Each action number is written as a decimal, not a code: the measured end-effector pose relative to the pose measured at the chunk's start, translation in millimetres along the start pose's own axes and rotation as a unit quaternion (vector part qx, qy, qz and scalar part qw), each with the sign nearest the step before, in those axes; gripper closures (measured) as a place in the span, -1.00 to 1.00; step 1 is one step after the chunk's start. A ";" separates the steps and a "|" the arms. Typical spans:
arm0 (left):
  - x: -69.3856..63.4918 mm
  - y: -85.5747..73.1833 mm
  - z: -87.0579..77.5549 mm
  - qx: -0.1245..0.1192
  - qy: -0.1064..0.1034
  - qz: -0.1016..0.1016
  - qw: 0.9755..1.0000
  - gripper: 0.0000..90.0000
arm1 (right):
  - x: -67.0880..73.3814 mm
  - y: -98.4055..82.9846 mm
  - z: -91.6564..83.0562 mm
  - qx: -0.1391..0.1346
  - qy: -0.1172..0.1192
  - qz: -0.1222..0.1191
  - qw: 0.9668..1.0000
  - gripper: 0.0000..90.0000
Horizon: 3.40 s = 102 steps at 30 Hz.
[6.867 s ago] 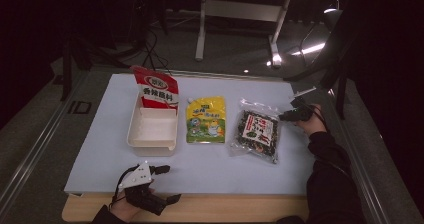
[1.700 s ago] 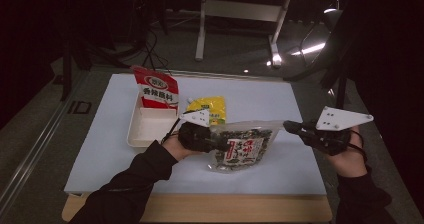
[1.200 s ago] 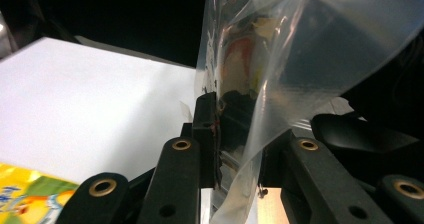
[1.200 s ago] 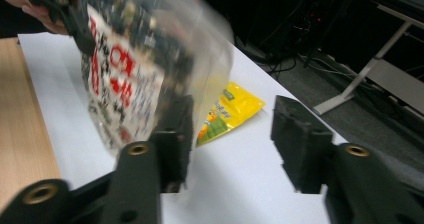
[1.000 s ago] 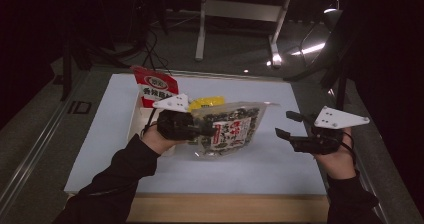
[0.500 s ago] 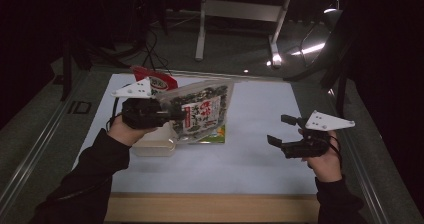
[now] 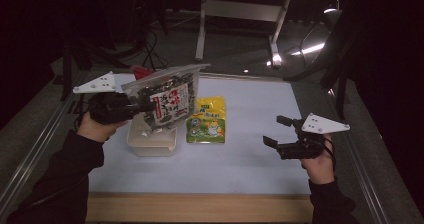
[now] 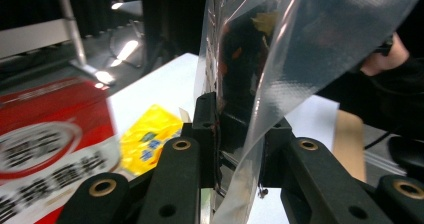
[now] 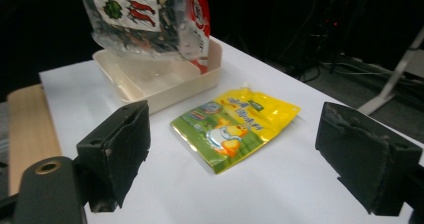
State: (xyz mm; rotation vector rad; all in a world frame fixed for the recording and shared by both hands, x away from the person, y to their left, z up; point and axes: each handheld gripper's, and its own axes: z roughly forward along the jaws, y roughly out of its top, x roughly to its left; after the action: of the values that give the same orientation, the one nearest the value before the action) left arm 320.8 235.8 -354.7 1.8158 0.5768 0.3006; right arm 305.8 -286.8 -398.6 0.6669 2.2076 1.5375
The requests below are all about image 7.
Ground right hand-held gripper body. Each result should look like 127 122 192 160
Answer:
277 112 351 161

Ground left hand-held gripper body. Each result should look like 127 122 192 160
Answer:
72 70 135 125

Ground clear dried seaweed bag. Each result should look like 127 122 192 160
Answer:
121 62 212 132

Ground red seasoning packet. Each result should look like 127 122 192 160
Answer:
130 64 157 82

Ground white divided food container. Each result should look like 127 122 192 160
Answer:
126 116 178 158

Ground yellow spouted sauce pouch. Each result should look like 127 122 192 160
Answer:
185 95 227 145

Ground person's right hand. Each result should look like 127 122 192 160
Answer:
300 133 336 185

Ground person's left hand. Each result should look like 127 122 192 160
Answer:
76 111 130 143

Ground black metal stand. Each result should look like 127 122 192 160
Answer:
59 33 134 102

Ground light blue table mat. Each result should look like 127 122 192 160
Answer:
87 73 313 196

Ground right hand-held gripper black cable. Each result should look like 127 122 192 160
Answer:
321 138 337 162

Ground metal floor rail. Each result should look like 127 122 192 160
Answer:
0 71 92 212
327 87 392 224

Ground black floor cables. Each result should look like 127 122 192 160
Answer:
139 26 173 72

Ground white metal desk frame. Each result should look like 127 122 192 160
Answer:
194 0 295 69

